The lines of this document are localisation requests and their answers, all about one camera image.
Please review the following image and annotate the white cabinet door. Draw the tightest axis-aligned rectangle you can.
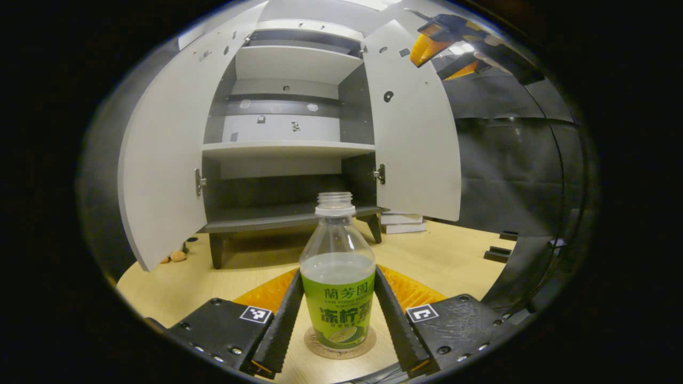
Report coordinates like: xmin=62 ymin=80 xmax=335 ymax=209
xmin=117 ymin=3 xmax=267 ymax=273
xmin=362 ymin=20 xmax=462 ymax=222

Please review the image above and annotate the round cork coaster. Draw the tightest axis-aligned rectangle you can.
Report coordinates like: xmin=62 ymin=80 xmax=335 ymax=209
xmin=303 ymin=325 xmax=377 ymax=359

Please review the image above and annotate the green label clear bottle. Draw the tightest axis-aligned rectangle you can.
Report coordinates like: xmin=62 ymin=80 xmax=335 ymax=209
xmin=299 ymin=192 xmax=377 ymax=350

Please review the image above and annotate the white book stack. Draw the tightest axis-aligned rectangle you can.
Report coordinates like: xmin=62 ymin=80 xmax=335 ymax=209
xmin=380 ymin=212 xmax=427 ymax=235

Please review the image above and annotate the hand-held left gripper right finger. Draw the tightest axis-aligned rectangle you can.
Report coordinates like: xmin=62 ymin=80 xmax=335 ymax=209
xmin=374 ymin=265 xmax=521 ymax=377

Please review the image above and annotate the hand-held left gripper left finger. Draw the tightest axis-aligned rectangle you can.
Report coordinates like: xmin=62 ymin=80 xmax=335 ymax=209
xmin=145 ymin=267 xmax=305 ymax=380

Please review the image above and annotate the black backdrop cloth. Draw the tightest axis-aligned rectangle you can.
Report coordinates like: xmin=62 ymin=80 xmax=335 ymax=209
xmin=77 ymin=37 xmax=590 ymax=315

